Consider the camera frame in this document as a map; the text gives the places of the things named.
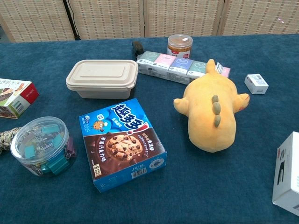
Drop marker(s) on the yellow dinosaur plush toy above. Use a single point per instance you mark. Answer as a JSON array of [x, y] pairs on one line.
[[205, 116]]

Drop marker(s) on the blue chocolate cookie box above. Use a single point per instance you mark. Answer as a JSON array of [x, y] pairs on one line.
[[121, 142]]

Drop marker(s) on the beige lidded food container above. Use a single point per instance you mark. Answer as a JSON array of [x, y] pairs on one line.
[[102, 78]]

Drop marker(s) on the small white box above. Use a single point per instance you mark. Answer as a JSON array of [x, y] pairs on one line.
[[256, 83]]

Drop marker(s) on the red and white snack box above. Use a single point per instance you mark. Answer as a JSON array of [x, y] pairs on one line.
[[15, 98]]

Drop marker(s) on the large white carton box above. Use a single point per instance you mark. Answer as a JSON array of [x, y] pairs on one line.
[[288, 172]]

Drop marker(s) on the pastel tissue pack row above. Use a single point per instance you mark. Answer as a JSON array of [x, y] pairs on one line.
[[168, 66]]

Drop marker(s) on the small black device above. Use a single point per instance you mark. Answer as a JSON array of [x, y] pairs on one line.
[[137, 47]]

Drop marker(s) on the clear jar with orange label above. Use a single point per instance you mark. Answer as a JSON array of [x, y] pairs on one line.
[[180, 45]]

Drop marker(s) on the blue table cloth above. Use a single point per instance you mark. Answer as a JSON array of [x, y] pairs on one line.
[[210, 186]]

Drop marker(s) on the woven bamboo folding screen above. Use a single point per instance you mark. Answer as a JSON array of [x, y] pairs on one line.
[[182, 16]]

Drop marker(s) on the clear tub of binder clips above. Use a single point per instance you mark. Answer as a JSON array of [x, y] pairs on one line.
[[43, 145]]

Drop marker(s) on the black stand pole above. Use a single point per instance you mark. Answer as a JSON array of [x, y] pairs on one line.
[[71, 19]]

